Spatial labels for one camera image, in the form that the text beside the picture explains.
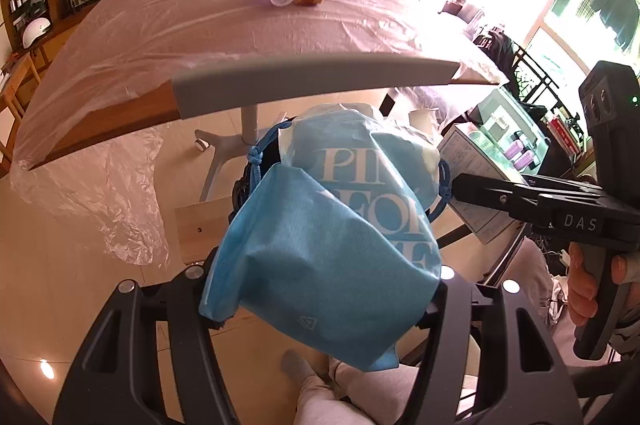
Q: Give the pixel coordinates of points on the person's grey trouser leg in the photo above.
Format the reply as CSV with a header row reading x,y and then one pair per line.
x,y
360,397

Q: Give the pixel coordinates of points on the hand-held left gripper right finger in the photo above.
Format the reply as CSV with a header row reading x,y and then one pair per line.
x,y
447,305

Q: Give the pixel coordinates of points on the white table base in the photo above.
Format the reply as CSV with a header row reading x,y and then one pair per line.
x,y
245,125

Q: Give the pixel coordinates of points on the white helmet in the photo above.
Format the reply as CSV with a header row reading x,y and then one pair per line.
x,y
36,31

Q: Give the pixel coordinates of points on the glass display case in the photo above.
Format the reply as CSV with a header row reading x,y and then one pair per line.
x,y
510,130

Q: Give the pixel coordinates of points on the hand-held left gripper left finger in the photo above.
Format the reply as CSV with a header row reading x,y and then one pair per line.
x,y
192,305

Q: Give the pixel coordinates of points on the person's right hand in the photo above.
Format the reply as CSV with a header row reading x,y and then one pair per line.
x,y
582,290

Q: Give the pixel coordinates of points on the wooden chair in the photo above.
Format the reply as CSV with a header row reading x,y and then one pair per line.
x,y
15,105

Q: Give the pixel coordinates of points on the black hanging garment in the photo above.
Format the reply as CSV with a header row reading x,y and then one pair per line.
x,y
617,12

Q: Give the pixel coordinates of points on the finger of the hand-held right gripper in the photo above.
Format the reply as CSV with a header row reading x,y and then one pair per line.
x,y
490,195

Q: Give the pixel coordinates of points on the black metal rack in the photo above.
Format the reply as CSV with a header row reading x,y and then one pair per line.
x,y
532,77

